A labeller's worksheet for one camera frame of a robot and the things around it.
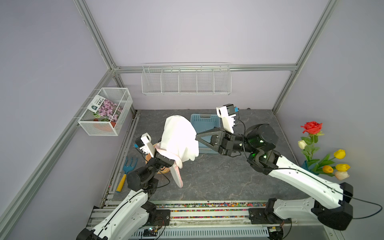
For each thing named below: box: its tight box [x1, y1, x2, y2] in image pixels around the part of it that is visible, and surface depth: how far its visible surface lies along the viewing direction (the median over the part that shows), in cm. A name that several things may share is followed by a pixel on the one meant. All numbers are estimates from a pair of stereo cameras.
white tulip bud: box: [298, 140, 308, 150], surface depth 70 cm
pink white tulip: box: [334, 171, 350, 181], surface depth 59 cm
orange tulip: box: [322, 165, 334, 174], surface depth 59 cm
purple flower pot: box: [86, 94, 124, 128], surface depth 75 cm
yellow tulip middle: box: [335, 163, 351, 172], surface depth 60 cm
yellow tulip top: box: [333, 149, 346, 160], surface depth 65 cm
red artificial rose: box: [300, 121, 323, 135], surface depth 64 cm
